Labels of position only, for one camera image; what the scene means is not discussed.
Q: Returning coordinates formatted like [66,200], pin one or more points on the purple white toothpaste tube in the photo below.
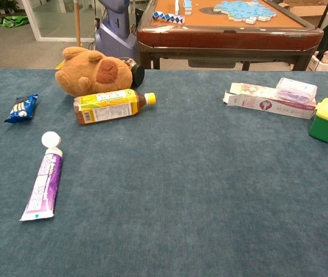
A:
[45,179]

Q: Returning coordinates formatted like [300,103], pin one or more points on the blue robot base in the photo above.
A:
[115,34]

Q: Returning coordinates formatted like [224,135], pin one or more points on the blue felt table cover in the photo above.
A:
[181,187]

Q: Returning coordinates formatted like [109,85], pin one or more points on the white pink carton box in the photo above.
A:
[256,104]

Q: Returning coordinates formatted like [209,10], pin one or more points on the tea bottle yellow label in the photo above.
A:
[106,106]

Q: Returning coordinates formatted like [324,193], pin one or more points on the brown plush toy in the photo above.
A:
[94,72]

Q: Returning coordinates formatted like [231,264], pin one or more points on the brown mahjong table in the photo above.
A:
[224,37]

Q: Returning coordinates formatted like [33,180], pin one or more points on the blue white snake puzzle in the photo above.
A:
[168,17]

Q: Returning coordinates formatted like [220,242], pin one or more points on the small mahjong tile stack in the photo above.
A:
[187,7]

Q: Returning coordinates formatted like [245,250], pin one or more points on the purple plastic wrapped pack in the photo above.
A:
[295,90]

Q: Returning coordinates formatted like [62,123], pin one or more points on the wooden pole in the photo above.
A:
[77,23]

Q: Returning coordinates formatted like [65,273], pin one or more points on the blue cookie packet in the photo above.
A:
[21,108]

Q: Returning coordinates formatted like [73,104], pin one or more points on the blue mahjong tile pile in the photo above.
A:
[245,10]

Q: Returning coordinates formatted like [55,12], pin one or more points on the cardboard box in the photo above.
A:
[305,10]

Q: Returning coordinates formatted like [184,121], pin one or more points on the green bag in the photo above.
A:
[12,20]

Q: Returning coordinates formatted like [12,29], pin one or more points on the white glass door frame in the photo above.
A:
[37,26]

